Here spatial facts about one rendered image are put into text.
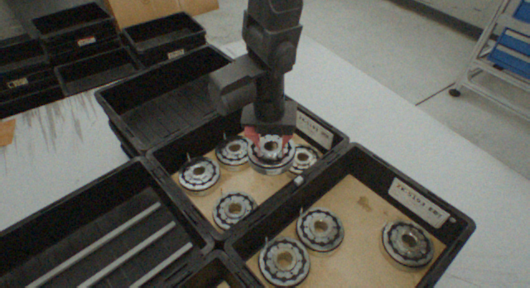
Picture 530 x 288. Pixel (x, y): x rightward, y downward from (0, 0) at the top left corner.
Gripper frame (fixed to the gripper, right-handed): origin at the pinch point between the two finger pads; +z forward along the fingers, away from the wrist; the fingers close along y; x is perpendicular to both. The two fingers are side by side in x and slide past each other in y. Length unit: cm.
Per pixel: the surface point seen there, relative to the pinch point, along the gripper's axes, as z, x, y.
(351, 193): 17.8, 0.4, 19.2
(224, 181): 16.5, 1.3, -12.3
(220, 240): 6.2, -18.7, -8.3
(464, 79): 94, 148, 122
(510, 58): 70, 137, 135
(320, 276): 16.9, -20.2, 11.0
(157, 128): 16.2, 18.7, -35.1
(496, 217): 33, 4, 61
